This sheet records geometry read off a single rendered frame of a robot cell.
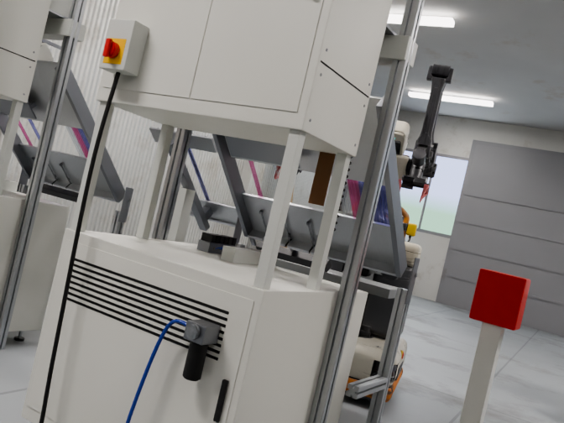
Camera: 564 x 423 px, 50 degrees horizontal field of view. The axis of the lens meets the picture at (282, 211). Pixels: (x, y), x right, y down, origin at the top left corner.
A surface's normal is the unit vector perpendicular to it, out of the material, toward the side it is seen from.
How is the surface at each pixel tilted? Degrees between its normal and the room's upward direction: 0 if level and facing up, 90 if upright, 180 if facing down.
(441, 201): 90
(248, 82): 90
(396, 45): 90
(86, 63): 90
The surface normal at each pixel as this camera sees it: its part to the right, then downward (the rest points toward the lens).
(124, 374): -0.50, -0.12
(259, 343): 0.84, 0.19
